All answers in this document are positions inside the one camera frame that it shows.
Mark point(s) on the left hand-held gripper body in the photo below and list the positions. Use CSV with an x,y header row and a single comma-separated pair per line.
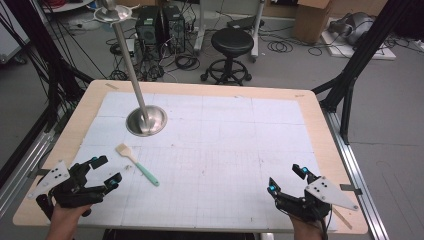
x,y
71,191

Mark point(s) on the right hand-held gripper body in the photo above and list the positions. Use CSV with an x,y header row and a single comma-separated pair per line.
x,y
328,193

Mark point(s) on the metal utensil stand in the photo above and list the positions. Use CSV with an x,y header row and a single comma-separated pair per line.
x,y
155,116

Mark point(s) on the person's left hand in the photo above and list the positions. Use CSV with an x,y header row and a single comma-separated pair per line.
x,y
65,221

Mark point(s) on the person's right hand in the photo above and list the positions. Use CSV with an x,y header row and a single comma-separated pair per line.
x,y
306,231

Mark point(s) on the white gridded mat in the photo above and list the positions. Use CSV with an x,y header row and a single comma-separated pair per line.
x,y
216,140

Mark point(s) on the strip of beige tape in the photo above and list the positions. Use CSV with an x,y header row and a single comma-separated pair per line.
x,y
112,86

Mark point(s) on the person's dark clothing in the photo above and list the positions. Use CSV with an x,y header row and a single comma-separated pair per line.
x,y
180,235

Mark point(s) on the white floor board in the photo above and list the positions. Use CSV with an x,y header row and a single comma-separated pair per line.
x,y
376,53

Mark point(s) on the black computer tower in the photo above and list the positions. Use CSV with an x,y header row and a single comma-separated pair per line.
x,y
174,28
146,26

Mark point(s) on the black round stool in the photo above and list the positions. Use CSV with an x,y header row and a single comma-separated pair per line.
x,y
232,41

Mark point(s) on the cardboard box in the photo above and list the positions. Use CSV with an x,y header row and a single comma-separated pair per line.
x,y
311,21

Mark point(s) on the white cabinet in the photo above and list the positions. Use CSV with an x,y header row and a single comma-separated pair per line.
x,y
11,36

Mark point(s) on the grey bag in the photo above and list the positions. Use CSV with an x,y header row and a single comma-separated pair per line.
x,y
355,26

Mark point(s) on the white round table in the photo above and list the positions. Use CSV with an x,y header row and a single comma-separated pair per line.
x,y
66,6

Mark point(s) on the black flat device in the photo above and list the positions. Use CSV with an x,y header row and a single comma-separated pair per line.
x,y
243,22

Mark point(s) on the black rail clip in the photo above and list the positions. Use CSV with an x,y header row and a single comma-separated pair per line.
x,y
350,189

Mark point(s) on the aluminium rail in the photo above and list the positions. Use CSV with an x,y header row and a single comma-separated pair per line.
x,y
23,166
358,176

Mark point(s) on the black metal frame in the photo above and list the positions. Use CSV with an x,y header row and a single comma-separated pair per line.
x,y
358,56
53,76

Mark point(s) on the white metal stand frame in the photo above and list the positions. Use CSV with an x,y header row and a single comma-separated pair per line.
x,y
199,33

